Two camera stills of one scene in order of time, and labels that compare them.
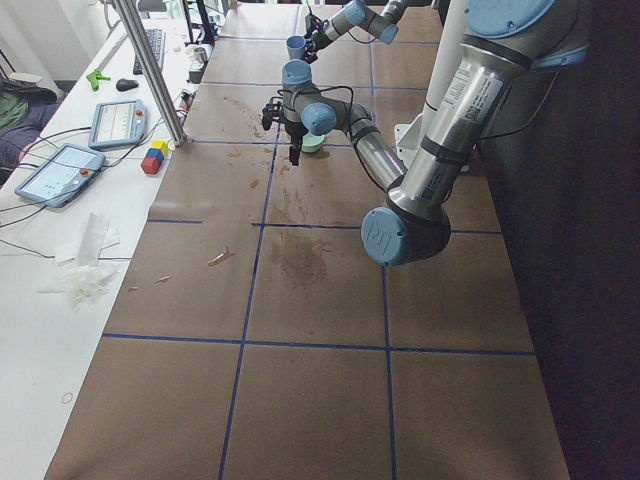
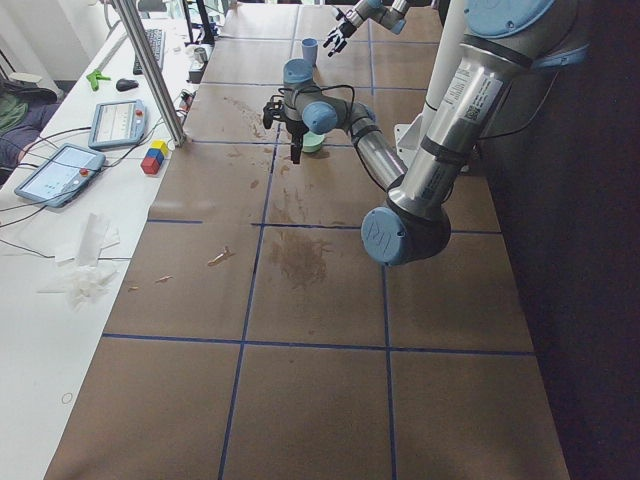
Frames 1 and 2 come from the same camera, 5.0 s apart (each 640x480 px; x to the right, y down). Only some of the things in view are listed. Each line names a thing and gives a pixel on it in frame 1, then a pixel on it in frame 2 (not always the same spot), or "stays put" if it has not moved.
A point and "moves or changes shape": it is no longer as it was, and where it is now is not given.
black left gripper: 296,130 stays put
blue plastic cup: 296,47 moves or changes shape
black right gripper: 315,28 → 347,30
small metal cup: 201,55 stays put
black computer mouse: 126,85 stays put
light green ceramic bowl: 312,143 stays put
